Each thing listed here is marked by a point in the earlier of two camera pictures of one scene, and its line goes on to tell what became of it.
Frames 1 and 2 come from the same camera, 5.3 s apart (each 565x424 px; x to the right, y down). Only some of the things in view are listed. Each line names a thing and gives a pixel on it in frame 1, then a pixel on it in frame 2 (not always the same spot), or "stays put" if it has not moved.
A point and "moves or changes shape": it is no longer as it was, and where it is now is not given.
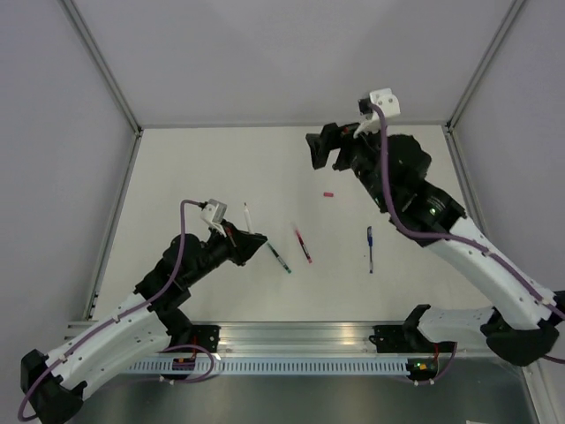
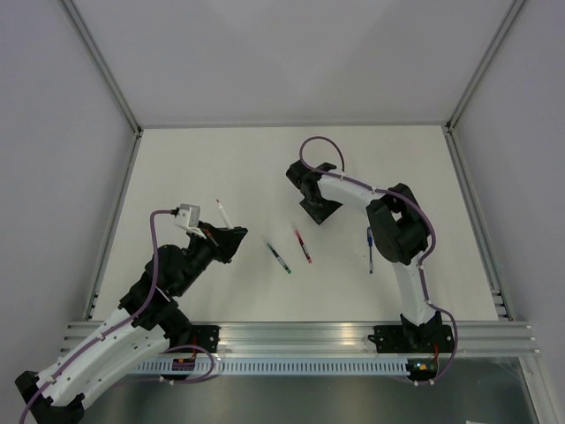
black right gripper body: [357, 155] to [320, 208]
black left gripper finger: [251, 241] to [211, 236]
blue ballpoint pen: [370, 236] stays put
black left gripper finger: [252, 243] to [226, 243]
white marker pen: [247, 218] moves or changes shape
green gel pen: [280, 260] stays put
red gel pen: [304, 246] stays put
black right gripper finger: [320, 149] to [319, 208]
